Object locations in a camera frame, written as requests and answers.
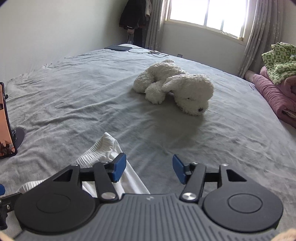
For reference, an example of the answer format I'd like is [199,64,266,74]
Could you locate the white knit garment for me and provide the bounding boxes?
[17,132,150,198]

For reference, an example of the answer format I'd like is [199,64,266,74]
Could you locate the dark hanging clothes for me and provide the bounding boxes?
[119,0,152,47]

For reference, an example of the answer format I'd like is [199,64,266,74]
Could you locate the phone on stand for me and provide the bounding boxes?
[0,82,25,159]

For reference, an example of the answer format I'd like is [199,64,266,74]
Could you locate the grey bed sheet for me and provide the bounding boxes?
[1,49,295,231]

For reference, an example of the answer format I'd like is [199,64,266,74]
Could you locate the white plush dog toy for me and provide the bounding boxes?
[133,59,214,115]

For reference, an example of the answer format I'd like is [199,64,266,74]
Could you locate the pink rolled quilt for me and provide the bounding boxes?
[244,67,295,127]

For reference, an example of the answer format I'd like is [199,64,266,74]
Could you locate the grey curtain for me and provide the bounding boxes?
[237,0,283,78]
[145,0,170,51]

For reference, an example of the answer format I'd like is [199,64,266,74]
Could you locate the green patterned cloth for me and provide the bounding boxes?
[261,42,296,85]

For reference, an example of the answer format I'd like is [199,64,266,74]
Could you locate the right grey curtain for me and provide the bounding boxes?
[237,0,283,78]

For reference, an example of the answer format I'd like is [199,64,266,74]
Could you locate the white charging cable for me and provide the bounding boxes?
[128,48,171,58]

